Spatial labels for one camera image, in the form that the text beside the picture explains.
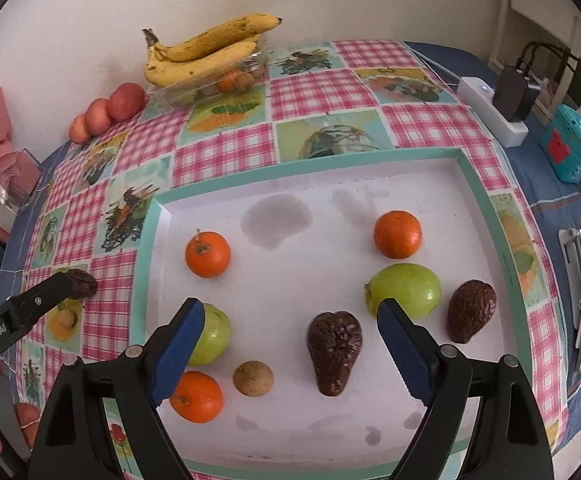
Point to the lower yellow banana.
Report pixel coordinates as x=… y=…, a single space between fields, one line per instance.
x=162 y=72

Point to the yellow banana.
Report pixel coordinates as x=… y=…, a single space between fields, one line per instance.
x=162 y=72
x=215 y=38

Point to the black power adapter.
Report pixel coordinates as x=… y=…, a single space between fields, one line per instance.
x=515 y=94

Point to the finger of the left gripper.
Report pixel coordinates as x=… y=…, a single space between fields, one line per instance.
x=20 y=313

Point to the brown longan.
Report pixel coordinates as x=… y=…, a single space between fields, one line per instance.
x=253 y=378
x=67 y=319

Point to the green apple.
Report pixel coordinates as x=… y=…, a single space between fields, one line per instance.
x=215 y=337
x=415 y=287

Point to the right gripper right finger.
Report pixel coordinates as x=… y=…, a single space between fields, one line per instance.
x=509 y=440

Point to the teal box red label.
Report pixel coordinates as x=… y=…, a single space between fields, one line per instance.
x=561 y=143

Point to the small red apple left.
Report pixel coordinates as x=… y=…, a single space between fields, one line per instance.
x=78 y=132

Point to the white shelf unit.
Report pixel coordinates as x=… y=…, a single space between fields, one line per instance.
x=559 y=18

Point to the orange mandarin with stem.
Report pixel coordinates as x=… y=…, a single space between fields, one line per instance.
x=207 y=254

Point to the white tray teal rim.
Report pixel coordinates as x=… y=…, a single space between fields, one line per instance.
x=301 y=237

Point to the large red apple right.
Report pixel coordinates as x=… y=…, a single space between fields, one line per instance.
x=126 y=101

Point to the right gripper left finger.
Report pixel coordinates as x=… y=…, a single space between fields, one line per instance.
x=74 y=440

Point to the dark wrinkled avocado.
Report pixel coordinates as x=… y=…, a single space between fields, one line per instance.
x=334 y=341
x=471 y=306
x=83 y=284

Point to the white power strip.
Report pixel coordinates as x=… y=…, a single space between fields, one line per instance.
x=479 y=96

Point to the person's left hand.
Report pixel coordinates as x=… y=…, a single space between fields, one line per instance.
x=20 y=422

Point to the upper yellow banana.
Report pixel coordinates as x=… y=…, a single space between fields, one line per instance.
x=215 y=38

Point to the middle red apple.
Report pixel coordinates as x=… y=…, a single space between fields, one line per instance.
x=97 y=119

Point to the clear plastic fruit container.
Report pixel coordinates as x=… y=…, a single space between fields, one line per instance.
x=239 y=77

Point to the checkered fruit-print tablecloth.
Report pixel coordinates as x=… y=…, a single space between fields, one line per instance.
x=399 y=83

